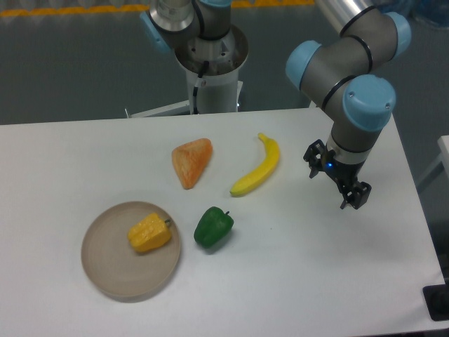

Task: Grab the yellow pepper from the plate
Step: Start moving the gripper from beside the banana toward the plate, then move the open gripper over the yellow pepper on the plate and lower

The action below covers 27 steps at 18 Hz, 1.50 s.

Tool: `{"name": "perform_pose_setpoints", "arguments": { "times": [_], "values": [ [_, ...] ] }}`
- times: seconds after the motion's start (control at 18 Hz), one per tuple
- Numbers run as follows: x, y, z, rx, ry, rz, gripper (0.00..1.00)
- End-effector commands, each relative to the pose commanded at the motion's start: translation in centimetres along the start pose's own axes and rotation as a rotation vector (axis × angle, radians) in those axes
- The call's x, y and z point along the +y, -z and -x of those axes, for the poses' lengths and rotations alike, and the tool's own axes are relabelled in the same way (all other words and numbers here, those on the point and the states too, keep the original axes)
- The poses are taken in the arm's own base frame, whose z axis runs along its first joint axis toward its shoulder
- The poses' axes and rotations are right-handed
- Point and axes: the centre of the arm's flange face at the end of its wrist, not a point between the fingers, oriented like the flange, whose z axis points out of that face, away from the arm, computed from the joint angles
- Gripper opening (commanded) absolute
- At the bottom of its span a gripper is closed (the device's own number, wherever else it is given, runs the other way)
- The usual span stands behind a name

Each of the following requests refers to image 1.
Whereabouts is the white furniture at right edge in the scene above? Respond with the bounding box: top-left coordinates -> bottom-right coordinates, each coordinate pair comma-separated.
416,135 -> 448,193

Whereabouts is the yellow banana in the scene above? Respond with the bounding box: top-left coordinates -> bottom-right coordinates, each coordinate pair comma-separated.
229,133 -> 281,197

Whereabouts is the green bell pepper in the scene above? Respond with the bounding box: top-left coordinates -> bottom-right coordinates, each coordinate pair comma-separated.
194,206 -> 234,249

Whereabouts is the black clamp at table edge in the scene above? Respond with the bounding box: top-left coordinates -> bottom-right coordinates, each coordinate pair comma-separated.
422,284 -> 449,322

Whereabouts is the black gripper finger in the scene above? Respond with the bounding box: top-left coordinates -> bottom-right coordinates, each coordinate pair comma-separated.
303,140 -> 325,178
339,181 -> 372,210

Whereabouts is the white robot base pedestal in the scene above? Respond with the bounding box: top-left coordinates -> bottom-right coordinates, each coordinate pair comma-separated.
126,25 -> 248,118

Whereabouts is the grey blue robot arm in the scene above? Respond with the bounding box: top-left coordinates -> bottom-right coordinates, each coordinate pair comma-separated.
140,1 -> 411,209

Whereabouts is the beige round plate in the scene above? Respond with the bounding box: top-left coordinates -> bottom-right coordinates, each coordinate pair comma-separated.
81,201 -> 181,303

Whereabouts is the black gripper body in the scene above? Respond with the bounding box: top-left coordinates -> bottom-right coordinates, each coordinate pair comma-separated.
323,149 -> 368,190

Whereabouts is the yellow bell pepper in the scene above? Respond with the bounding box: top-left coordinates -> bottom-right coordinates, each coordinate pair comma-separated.
127,213 -> 172,253

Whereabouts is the black base cable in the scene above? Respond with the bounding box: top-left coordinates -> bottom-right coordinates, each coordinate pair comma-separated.
192,60 -> 210,115

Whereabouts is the orange triangular fruit slice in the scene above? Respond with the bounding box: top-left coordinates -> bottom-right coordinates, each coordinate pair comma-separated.
171,138 -> 213,190

